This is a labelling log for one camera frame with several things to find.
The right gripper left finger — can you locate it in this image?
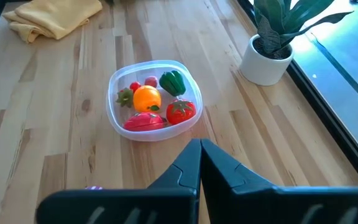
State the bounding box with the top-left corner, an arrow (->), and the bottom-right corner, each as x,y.
35,138 -> 202,224

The clear plastic tupperware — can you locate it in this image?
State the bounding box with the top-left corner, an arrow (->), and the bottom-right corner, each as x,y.
105,59 -> 204,142

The orange toy fruit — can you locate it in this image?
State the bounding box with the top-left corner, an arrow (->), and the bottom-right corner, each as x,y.
132,85 -> 162,113

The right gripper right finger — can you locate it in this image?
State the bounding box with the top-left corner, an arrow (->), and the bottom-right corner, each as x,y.
201,138 -> 358,224

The green toy bell pepper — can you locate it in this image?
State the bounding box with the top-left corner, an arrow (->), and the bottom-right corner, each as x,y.
158,70 -> 187,98

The red pink toy fruit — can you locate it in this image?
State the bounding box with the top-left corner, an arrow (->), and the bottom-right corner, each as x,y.
122,111 -> 168,133

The green snake plant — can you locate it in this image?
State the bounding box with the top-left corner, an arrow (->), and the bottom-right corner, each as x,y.
253,0 -> 355,55

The white plant pot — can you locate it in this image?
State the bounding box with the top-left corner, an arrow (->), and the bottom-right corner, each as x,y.
239,33 -> 295,86

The folded yellow cloth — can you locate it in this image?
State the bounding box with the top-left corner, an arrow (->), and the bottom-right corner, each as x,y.
2,0 -> 104,44

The red toy strawberry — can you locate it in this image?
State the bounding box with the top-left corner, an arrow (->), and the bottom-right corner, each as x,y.
115,88 -> 135,109

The red toy tomato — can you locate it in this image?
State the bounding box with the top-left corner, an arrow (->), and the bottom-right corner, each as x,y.
165,98 -> 197,126

